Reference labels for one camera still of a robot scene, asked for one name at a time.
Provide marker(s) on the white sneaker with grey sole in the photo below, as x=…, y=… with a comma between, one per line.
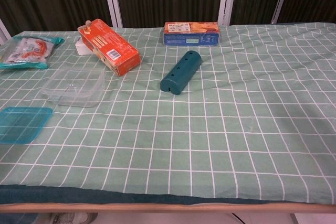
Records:
x=76, y=218

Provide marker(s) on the blue orange cookie box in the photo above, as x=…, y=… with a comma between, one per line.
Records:
x=191, y=33

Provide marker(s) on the teal clear snack bag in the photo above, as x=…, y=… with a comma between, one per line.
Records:
x=29, y=51

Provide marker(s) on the green checked tablecloth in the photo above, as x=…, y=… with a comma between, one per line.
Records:
x=210, y=129

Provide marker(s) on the clear teal plastic tray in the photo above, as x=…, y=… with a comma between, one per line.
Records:
x=21, y=125
x=73, y=90

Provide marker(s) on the wooden table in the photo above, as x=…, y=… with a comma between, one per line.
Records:
x=157, y=207

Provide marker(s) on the orange carton box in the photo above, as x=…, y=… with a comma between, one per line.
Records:
x=110, y=45

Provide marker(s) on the small white box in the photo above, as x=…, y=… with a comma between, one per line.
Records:
x=80, y=48

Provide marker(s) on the dark teal under cloth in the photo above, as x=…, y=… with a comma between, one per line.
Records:
x=78, y=195

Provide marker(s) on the person leg in blue jeans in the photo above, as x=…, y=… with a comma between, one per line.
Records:
x=15, y=219

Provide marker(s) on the dark teal rounded holder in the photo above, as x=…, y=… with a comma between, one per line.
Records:
x=181, y=72

